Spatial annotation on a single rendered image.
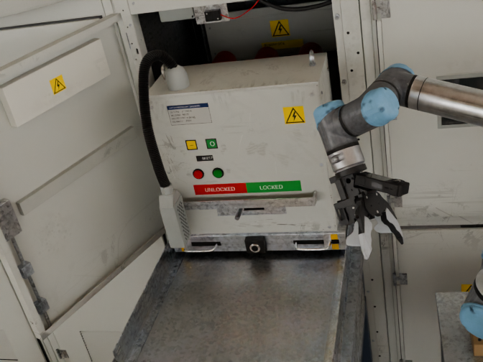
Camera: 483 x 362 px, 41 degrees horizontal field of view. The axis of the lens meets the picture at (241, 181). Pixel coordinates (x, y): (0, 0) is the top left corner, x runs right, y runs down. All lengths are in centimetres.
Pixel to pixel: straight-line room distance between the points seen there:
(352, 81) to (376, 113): 53
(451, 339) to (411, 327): 57
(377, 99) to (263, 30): 122
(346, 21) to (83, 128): 80
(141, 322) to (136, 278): 61
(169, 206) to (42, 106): 44
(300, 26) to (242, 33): 23
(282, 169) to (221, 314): 44
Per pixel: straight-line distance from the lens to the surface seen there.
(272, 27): 252
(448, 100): 145
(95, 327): 272
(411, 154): 197
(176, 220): 187
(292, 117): 174
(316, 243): 194
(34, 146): 183
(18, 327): 292
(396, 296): 232
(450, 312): 190
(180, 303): 190
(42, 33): 209
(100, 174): 200
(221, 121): 179
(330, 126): 144
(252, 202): 185
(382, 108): 137
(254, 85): 175
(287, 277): 190
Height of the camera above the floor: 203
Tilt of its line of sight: 30 degrees down
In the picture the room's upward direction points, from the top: 12 degrees counter-clockwise
